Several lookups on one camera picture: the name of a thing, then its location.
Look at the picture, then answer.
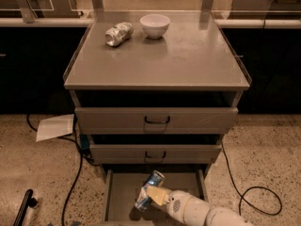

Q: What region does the black bar tool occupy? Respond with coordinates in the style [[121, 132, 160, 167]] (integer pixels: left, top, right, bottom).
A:
[[13, 189, 38, 226]]

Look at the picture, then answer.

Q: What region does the grey drawer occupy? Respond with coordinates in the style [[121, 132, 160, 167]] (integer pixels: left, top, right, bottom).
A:
[[75, 107, 238, 135], [102, 169, 208, 226], [90, 144, 221, 164]]

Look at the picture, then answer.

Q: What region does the black cable left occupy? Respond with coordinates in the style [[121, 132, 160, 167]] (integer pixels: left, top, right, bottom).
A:
[[25, 113, 95, 226]]

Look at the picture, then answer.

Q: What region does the grey bottom drawer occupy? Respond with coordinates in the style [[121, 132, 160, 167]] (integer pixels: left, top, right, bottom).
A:
[[102, 169, 208, 226]]

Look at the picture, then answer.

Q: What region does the black cable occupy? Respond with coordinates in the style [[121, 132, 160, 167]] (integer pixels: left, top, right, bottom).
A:
[[220, 140, 283, 226], [25, 113, 95, 226]]

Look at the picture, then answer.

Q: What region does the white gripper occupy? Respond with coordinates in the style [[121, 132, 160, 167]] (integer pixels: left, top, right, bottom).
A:
[[138, 186, 201, 222]]

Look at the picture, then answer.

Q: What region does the grey middle drawer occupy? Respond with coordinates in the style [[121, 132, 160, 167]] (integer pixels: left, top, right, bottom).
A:
[[90, 144, 221, 164]]

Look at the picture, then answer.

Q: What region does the grey drawer cabinet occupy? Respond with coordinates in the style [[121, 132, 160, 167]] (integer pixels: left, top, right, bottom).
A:
[[61, 9, 252, 226]]

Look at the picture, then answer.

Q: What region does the grey top drawer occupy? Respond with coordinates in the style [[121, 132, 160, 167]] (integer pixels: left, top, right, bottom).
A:
[[75, 107, 238, 135]]

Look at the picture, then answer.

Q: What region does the white bowl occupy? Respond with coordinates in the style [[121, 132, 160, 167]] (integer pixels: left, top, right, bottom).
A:
[[140, 14, 170, 39]]

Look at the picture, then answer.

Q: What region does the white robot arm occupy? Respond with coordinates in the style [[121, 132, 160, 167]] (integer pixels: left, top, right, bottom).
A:
[[135, 185, 255, 226]]

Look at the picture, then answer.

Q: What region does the blue box on floor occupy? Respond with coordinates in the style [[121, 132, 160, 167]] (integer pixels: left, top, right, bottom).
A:
[[79, 135, 90, 150]]

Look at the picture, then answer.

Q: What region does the white paper sheet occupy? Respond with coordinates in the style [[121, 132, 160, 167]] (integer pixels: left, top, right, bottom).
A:
[[36, 114, 74, 141]]

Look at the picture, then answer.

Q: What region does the black cable right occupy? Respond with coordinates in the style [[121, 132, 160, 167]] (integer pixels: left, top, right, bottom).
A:
[[220, 140, 283, 226]]

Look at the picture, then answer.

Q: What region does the crushed silver can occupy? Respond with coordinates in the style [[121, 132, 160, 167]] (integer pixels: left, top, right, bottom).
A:
[[105, 22, 134, 47]]

